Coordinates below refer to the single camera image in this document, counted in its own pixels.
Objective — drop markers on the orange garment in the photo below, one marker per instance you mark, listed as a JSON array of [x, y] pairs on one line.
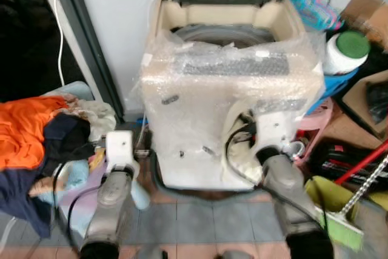
[[27, 131]]

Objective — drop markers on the brown cardboard box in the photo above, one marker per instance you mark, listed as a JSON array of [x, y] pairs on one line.
[[370, 16]]

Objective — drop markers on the pale blue cloth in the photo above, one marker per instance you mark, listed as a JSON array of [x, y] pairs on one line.
[[73, 177]]

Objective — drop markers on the navy blue garment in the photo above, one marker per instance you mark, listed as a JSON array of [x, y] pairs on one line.
[[63, 141]]

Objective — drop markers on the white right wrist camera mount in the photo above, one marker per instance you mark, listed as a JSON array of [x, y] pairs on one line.
[[276, 128]]

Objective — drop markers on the bundle of colourful hangers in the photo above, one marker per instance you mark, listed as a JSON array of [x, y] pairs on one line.
[[312, 7]]

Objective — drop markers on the yellow-green dustpan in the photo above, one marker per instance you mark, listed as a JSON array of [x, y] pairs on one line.
[[324, 192]]

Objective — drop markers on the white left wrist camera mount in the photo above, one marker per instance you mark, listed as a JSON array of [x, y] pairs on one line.
[[120, 147]]

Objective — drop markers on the blue plastic container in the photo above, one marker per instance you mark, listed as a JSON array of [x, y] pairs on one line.
[[333, 86]]

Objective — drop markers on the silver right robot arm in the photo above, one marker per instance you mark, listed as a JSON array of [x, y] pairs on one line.
[[291, 189]]

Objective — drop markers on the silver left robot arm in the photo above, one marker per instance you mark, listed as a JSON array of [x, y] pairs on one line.
[[112, 201]]

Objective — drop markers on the beige plastic-wrapped top-load washer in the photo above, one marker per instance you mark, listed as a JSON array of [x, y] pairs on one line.
[[200, 107]]

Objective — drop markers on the off-white crumpled garment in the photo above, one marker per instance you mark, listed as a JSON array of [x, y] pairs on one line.
[[94, 113]]

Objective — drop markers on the cream cloth garment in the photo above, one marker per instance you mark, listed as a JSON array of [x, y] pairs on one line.
[[242, 162]]

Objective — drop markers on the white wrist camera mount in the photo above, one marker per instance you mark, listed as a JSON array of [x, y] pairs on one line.
[[120, 147], [276, 128]]

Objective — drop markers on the open cardboard box dark contents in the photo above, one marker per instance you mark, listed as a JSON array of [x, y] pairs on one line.
[[370, 101]]

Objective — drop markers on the dark grey door frame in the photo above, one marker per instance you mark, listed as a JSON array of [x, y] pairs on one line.
[[91, 47]]

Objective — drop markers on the white jar with green lid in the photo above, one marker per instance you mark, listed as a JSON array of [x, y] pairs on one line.
[[345, 53]]

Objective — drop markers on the pink plastic basin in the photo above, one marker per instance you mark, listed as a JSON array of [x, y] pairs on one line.
[[315, 122]]

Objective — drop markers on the black and red case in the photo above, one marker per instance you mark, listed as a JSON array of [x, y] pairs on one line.
[[336, 159]]

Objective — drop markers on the shiny metal cup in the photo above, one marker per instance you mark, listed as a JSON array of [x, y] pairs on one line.
[[296, 148]]

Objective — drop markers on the light blue laundry basket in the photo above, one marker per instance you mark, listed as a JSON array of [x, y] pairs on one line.
[[70, 89]]

